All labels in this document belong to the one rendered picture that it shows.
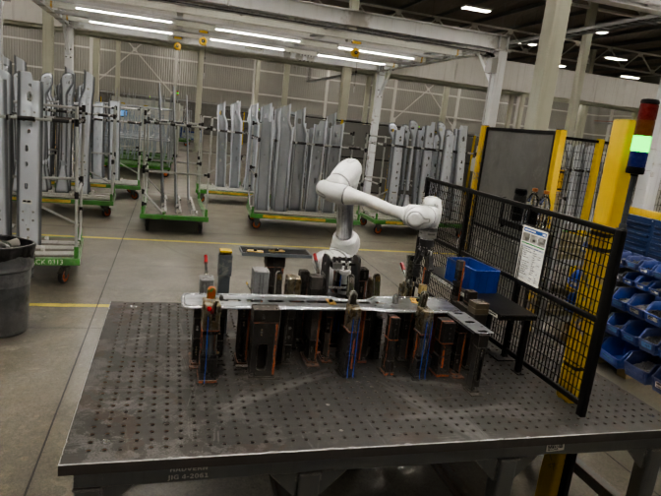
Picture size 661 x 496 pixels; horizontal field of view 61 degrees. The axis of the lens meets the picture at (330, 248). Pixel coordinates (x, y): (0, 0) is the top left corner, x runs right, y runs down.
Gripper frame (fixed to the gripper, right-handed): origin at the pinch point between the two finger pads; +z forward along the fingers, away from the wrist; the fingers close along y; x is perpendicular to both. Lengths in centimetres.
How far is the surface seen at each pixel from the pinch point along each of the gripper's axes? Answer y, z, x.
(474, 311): 16.3, 12.2, 23.6
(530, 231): 6, -28, 54
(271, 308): 19, 11, -79
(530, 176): -159, -47, 166
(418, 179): -745, 11, 336
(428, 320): 24.7, 14.0, -5.5
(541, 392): 41, 44, 52
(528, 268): 10, -10, 55
